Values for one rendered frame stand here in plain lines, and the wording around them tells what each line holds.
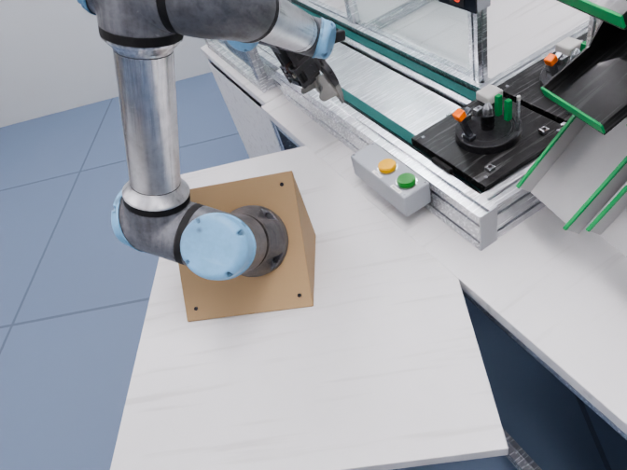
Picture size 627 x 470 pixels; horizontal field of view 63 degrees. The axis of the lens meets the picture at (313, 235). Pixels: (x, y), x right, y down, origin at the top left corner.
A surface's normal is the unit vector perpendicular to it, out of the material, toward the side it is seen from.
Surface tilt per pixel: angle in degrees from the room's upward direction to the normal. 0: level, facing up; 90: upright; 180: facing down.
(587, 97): 25
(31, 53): 90
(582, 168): 45
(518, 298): 0
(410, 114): 0
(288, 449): 0
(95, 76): 90
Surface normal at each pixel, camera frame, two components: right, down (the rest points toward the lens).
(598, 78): -0.61, -0.43
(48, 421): -0.25, -0.67
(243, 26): 0.48, 0.84
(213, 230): -0.07, 0.09
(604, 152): -0.82, -0.18
